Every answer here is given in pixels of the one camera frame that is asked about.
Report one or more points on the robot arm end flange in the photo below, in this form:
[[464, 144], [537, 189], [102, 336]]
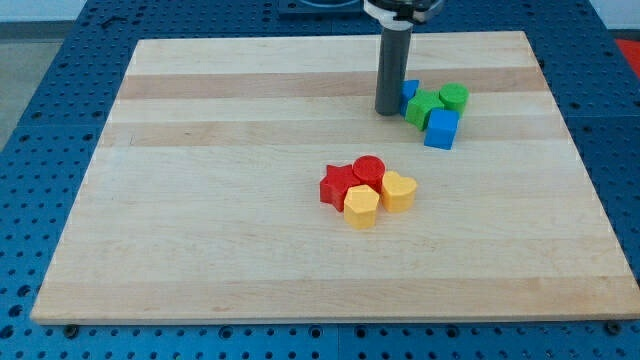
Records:
[[400, 15]]

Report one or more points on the blue cube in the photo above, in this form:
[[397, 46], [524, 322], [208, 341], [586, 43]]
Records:
[[441, 129]]

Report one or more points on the red star block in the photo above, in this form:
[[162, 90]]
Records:
[[335, 184]]

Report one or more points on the yellow hexagon block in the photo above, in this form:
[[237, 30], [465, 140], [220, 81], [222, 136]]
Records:
[[360, 206]]

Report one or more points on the red cylinder block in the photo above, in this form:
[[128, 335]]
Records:
[[369, 170]]

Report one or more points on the yellow heart block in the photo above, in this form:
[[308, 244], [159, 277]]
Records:
[[398, 192]]

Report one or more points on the wooden board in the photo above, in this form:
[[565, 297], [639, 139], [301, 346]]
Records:
[[201, 205]]

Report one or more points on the green star block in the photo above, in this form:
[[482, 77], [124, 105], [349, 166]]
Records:
[[420, 106]]

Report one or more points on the blue block behind rod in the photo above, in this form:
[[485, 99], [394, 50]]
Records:
[[408, 91]]

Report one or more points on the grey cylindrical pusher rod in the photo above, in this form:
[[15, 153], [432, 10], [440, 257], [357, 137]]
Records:
[[393, 57]]

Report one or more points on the green cylinder block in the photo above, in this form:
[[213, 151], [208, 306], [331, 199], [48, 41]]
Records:
[[454, 96]]

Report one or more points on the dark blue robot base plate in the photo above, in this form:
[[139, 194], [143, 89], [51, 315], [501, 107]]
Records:
[[314, 8]]

